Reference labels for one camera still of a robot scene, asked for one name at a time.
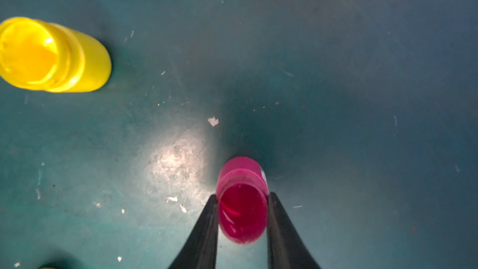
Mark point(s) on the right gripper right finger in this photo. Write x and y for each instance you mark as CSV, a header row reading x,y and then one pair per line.
x,y
285,247

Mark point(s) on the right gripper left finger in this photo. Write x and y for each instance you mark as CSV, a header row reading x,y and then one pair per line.
x,y
200,249

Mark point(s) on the magenta paint jar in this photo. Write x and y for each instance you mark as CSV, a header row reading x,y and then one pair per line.
x,y
242,192

